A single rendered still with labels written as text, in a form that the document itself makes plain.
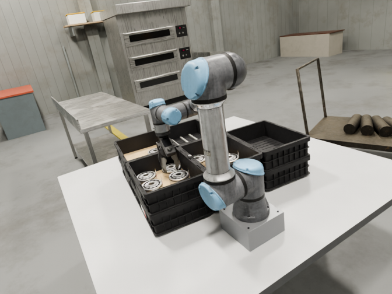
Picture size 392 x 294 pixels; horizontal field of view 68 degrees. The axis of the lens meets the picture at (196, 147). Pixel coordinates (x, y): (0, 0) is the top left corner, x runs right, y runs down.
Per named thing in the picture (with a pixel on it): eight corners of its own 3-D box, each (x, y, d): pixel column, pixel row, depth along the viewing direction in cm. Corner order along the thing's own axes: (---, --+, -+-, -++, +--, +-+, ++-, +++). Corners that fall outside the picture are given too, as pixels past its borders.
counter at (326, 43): (293, 53, 1132) (292, 33, 1105) (343, 52, 957) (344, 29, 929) (280, 56, 1103) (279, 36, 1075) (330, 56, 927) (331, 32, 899)
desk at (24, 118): (42, 117, 741) (30, 84, 709) (48, 129, 616) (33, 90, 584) (8, 126, 708) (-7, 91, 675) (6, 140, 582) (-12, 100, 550)
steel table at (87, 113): (105, 210, 287) (76, 119, 250) (72, 158, 435) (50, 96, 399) (167, 184, 318) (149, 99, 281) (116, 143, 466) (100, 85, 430)
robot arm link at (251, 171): (271, 191, 114) (270, 161, 108) (245, 205, 108) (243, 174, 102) (250, 179, 123) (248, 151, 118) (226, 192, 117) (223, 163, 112)
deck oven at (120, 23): (140, 116, 603) (115, 4, 522) (123, 107, 703) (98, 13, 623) (204, 97, 671) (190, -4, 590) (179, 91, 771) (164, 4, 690)
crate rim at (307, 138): (311, 140, 149) (311, 136, 148) (264, 157, 139) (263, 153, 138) (264, 123, 184) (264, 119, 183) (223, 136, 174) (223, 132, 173)
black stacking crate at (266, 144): (311, 157, 153) (311, 137, 148) (265, 174, 143) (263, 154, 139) (265, 137, 187) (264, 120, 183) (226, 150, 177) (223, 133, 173)
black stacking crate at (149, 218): (214, 214, 137) (211, 193, 133) (155, 239, 128) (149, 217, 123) (184, 181, 172) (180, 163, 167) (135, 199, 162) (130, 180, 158)
